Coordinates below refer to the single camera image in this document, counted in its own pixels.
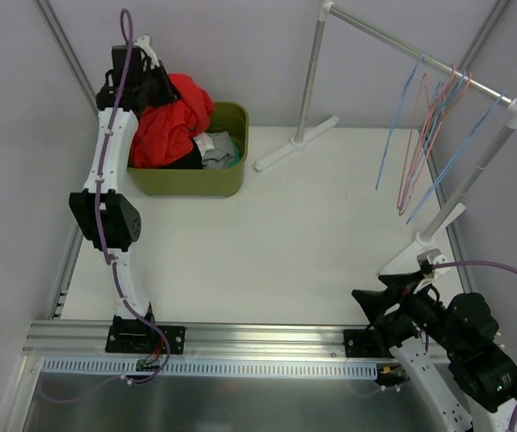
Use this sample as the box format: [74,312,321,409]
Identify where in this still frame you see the red tank top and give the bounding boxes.
[129,73,214,169]

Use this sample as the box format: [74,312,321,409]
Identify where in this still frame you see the white tank top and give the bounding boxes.
[193,132,214,156]

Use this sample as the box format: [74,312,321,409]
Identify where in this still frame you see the black tank top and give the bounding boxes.
[168,140,204,170]

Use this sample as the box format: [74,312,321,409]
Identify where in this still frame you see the grey tank top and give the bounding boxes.
[202,131,240,170]

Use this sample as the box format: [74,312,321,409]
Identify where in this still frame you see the green tank top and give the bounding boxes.
[229,137,243,168]

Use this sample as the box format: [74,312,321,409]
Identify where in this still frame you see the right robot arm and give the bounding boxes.
[351,265,517,431]

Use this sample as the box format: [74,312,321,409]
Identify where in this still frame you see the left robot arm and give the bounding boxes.
[68,36,186,356]

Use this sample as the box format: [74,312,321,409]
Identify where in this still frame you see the olive green plastic basin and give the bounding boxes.
[127,101,249,197]

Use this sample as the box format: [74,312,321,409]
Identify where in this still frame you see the white metal clothes rack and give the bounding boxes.
[254,1,517,275]

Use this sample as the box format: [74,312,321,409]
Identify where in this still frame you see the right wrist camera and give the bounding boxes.
[413,251,449,293]

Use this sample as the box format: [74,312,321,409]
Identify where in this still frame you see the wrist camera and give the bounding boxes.
[413,251,449,293]
[133,34,160,68]

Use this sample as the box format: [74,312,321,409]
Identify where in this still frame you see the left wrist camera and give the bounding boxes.
[133,34,160,68]

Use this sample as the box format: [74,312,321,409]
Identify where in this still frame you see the aluminium rail with cable duct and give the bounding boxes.
[23,320,398,380]

